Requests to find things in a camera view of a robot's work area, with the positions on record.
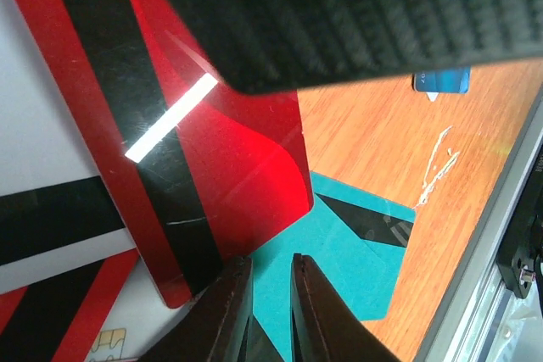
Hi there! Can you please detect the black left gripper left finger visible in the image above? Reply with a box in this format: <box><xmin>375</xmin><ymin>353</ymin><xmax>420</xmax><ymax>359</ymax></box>
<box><xmin>139</xmin><ymin>257</ymin><xmax>253</xmax><ymax>361</ymax></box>

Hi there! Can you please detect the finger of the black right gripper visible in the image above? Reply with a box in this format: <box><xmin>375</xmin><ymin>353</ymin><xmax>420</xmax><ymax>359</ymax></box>
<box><xmin>167</xmin><ymin>0</ymin><xmax>542</xmax><ymax>95</ymax></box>

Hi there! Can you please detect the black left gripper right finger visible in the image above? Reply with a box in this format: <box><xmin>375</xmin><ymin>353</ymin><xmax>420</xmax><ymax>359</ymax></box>
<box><xmin>290</xmin><ymin>253</ymin><xmax>398</xmax><ymax>361</ymax></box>

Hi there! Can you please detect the red card black stripe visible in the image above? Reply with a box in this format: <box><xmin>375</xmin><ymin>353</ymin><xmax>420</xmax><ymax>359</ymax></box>
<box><xmin>15</xmin><ymin>0</ymin><xmax>313</xmax><ymax>308</ymax></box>

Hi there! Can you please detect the teal card black stripe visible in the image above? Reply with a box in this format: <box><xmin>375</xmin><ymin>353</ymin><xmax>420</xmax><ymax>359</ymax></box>
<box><xmin>251</xmin><ymin>172</ymin><xmax>416</xmax><ymax>361</ymax></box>

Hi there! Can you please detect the blue card right side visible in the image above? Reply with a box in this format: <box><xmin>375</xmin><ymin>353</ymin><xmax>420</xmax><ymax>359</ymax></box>
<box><xmin>413</xmin><ymin>67</ymin><xmax>471</xmax><ymax>94</ymax></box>

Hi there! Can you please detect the white card black stripe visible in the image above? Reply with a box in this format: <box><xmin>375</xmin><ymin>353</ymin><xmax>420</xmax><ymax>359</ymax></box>
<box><xmin>1</xmin><ymin>0</ymin><xmax>135</xmax><ymax>292</ymax></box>

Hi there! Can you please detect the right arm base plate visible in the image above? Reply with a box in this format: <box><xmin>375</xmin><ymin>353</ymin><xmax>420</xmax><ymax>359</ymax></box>
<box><xmin>496</xmin><ymin>148</ymin><xmax>542</xmax><ymax>298</ymax></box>

